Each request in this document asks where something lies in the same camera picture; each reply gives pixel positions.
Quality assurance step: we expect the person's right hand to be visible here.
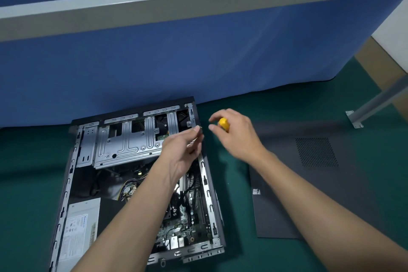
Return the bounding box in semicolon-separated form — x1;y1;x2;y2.
207;108;271;166

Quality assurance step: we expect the person's left hand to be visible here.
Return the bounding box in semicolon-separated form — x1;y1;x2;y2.
159;125;205;184

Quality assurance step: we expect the yellow-handled screwdriver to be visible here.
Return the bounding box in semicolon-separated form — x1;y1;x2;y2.
217;117;231;133

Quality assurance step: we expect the silver metal drive cage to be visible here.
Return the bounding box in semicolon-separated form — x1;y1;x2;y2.
93;110;179;170

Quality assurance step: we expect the black side panel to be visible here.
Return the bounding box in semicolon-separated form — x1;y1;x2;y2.
248;120;408;241

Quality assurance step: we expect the desktop computer case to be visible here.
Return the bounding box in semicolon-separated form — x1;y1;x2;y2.
47;96;227;272

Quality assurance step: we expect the silver power supply unit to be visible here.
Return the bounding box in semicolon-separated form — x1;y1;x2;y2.
57;197;102;264

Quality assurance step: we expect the person's left forearm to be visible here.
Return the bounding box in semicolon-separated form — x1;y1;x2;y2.
71;165;183;272

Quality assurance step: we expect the person's right forearm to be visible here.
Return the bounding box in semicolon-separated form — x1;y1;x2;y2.
253;150;408;272

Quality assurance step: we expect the blue cloth curtain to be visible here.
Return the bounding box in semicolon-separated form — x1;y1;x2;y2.
0;0;408;129

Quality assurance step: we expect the green floor mat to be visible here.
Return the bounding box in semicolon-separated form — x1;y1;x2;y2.
0;57;408;272

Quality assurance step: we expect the yellow and black cable bundle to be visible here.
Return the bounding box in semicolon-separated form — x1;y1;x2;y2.
117;175;145;203

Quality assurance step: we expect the grey metal post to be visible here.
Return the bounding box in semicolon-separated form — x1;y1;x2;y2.
345;74;408;129

